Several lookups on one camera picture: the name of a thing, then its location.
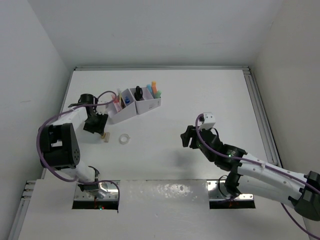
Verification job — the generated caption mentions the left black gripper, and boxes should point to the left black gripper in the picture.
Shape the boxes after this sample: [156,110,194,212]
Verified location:
[84,110,108,135]

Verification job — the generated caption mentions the white eraser block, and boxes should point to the white eraser block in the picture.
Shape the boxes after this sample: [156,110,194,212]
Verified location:
[103,132,110,143]

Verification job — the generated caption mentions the orange pen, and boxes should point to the orange pen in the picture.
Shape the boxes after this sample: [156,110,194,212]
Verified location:
[112,95,122,112]

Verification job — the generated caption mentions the yellow highlighter pen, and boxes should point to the yellow highlighter pen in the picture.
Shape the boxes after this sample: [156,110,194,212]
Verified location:
[118,92,124,109]

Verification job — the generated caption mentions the clear glue bottle blue cap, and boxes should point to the clear glue bottle blue cap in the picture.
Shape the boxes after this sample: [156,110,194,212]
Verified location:
[124,96,132,105]

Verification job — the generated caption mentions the black handled scissors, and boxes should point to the black handled scissors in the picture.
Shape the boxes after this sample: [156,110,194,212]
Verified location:
[134,86,143,101]

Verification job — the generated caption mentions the blue marker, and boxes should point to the blue marker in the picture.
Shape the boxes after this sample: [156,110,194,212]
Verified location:
[146,84,153,95]

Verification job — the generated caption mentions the green marker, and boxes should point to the green marker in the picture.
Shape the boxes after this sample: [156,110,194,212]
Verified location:
[154,90,162,99]

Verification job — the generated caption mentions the green black pen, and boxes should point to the green black pen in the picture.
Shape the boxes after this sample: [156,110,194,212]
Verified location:
[117,88,126,109]

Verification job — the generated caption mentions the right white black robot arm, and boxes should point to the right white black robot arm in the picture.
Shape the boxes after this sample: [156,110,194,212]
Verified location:
[180,125,320,222]

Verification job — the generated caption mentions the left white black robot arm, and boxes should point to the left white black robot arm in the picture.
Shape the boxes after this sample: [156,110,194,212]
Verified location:
[37,93,108,191]

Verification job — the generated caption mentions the white organizer lying tilted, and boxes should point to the white organizer lying tilted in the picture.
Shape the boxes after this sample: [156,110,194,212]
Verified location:
[106,88,137,124]

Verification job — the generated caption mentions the clear tape roll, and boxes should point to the clear tape roll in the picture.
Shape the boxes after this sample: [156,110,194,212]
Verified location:
[118,133,131,145]

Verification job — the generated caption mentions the white organizer upright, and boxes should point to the white organizer upright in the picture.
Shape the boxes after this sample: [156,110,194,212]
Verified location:
[129,87,162,115]

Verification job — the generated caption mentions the white front cover board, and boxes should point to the white front cover board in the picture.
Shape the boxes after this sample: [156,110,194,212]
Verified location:
[19,179,308,240]

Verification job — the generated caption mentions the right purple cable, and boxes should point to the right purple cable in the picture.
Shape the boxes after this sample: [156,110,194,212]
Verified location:
[194,113,320,240]

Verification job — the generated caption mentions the purple cable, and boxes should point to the purple cable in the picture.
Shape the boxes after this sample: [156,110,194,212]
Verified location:
[194,113,320,240]
[36,90,121,208]

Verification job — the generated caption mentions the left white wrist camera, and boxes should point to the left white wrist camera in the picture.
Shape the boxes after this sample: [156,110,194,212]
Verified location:
[96,105,106,115]

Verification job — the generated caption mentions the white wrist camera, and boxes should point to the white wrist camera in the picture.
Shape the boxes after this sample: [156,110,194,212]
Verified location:
[96,105,106,115]
[199,112,216,131]

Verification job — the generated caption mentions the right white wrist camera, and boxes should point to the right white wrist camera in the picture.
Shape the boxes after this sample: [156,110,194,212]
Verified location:
[199,112,216,131]

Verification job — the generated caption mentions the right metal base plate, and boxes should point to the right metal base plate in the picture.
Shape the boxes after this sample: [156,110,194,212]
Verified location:
[207,179,254,202]

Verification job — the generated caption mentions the metal base plate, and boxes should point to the metal base plate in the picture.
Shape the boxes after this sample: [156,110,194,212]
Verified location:
[74,182,119,201]
[207,179,254,202]

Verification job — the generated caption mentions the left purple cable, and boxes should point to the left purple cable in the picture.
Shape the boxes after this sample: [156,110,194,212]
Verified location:
[36,90,121,208]

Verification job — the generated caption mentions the aluminium frame rail right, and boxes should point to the aluminium frame rail right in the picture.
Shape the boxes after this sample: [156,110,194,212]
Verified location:
[243,67,283,167]

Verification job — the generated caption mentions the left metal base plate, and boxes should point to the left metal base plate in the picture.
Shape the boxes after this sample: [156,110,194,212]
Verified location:
[74,182,119,201]

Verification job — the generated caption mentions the aluminium frame rail back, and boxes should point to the aluminium frame rail back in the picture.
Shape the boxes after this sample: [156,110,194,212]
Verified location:
[74,65,250,72]

